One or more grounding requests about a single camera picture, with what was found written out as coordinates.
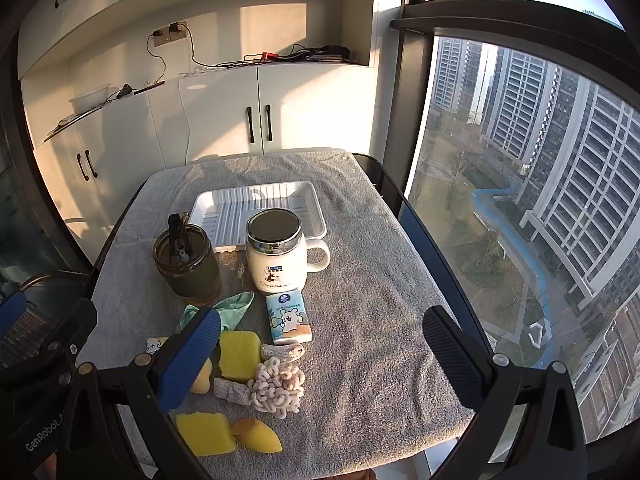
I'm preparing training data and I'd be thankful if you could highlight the orange teardrop makeup sponge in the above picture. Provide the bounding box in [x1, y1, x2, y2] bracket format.
[231, 417, 282, 454]

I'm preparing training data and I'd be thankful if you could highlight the white lower cabinet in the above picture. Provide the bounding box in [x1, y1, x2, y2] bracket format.
[34, 63, 376, 260]

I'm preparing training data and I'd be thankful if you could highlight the white plastic bin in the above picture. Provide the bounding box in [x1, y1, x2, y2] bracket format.
[70, 84, 111, 114]

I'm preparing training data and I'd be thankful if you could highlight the large yellow sponge block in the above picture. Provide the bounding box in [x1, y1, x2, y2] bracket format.
[176, 412, 236, 457]

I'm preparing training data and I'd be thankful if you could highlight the beige gourd makeup sponge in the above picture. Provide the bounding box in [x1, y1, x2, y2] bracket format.
[190, 358, 213, 394]

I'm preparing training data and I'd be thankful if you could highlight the white looped rope bundle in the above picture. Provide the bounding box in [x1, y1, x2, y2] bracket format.
[246, 356, 307, 421]

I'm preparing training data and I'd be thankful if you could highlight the white plastic tray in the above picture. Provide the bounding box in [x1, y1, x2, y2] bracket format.
[189, 181, 326, 254]

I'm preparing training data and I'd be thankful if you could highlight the green cloth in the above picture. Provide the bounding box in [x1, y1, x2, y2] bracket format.
[175, 292, 255, 334]

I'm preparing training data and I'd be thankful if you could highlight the light blue tissue pack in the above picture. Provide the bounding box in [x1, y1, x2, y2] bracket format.
[266, 289, 312, 346]

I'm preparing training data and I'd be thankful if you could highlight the black glass table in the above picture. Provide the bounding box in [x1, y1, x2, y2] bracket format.
[85, 148, 494, 354]

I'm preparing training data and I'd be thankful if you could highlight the white ceramic mug chrome lid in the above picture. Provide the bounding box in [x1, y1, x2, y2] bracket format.
[245, 208, 331, 295]

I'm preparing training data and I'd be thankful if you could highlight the grey terry towel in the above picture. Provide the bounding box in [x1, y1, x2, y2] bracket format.
[79, 151, 472, 479]

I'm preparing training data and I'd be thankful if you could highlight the glass cup green sleeve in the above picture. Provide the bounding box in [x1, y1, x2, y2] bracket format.
[152, 214, 221, 307]

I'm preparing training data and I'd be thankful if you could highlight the white woven band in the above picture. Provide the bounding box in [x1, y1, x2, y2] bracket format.
[260, 342, 305, 364]

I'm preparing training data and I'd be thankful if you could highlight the wall power outlet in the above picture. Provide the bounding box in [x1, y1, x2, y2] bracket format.
[151, 22, 186, 48]

